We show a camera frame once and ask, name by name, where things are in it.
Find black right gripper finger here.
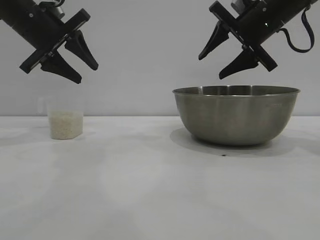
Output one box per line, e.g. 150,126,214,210
218,49,259,81
198,23,230,61

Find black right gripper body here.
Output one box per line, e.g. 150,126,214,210
208,0,315,73

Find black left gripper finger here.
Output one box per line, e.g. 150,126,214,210
40,51,82,85
64,29,99,71

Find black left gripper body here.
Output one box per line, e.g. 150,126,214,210
0,0,91,74

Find clear plastic measuring cup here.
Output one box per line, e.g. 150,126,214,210
37,96,85,140

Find white uncooked rice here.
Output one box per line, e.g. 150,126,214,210
47,111,84,140

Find stainless steel mixing bowl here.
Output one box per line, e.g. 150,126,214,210
171,85,301,147

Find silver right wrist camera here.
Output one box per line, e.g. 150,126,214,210
230,0,253,11

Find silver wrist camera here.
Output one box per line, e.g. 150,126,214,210
39,0,65,16
230,0,253,11

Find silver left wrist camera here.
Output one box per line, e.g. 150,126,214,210
39,0,65,16

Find black looped right arm cable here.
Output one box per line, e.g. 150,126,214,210
277,6,315,54

